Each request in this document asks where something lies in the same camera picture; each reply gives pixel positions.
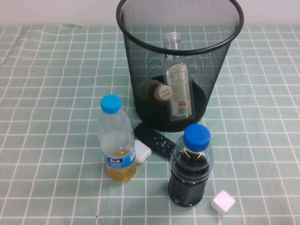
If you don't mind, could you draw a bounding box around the small beige-capped coffee bottle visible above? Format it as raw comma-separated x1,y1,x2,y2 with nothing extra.
137,79,173,104

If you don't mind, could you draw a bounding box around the clear bottle with green label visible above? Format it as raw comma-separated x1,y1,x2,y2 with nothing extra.
163,31,196,122

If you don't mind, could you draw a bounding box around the white foam cube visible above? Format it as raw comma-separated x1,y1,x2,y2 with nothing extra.
210,190,236,216

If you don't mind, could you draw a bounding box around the blue-capped bottle with dark liquid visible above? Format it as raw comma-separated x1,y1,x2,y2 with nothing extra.
167,124,214,208

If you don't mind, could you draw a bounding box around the light-blue-capped bottle with yellow liquid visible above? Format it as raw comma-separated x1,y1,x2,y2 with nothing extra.
97,94,137,183

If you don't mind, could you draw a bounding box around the black mesh wastebasket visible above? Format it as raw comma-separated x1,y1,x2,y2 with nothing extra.
115,0,245,133

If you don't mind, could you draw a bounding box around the white earbuds case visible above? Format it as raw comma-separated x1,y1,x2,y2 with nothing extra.
134,139,152,165

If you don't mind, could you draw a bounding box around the black remote control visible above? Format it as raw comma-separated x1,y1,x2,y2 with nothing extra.
133,122,176,162

